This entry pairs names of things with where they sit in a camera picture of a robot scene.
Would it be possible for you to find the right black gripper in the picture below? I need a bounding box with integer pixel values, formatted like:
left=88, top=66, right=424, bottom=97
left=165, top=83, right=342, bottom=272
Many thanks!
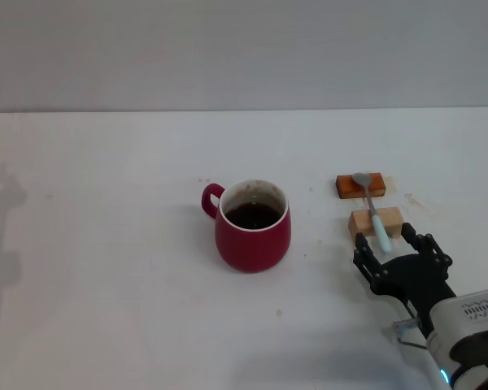
left=352, top=222, right=459, bottom=338

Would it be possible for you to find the metal spoon light blue handle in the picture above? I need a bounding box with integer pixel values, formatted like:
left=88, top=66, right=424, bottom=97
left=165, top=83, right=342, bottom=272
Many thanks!
left=351, top=172, right=393, bottom=254

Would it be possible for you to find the red ceramic coffee cup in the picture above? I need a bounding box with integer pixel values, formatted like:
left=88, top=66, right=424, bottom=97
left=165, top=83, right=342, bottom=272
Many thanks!
left=201, top=178, right=292, bottom=274

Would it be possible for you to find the light wooden arch block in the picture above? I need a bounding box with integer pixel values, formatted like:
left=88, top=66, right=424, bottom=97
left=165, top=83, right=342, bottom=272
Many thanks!
left=347, top=206, right=405, bottom=241

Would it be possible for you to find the orange-brown wooden block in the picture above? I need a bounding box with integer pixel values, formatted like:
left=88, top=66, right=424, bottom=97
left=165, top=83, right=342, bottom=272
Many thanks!
left=335, top=172, right=387, bottom=201

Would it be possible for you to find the right gripper cable with plug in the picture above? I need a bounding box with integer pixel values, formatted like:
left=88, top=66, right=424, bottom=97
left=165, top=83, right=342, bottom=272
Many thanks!
left=392, top=318, right=429, bottom=351

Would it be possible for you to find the right wrist camera housing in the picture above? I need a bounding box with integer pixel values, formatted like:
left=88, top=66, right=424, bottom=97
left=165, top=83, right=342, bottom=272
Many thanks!
left=426, top=286, right=488, bottom=373

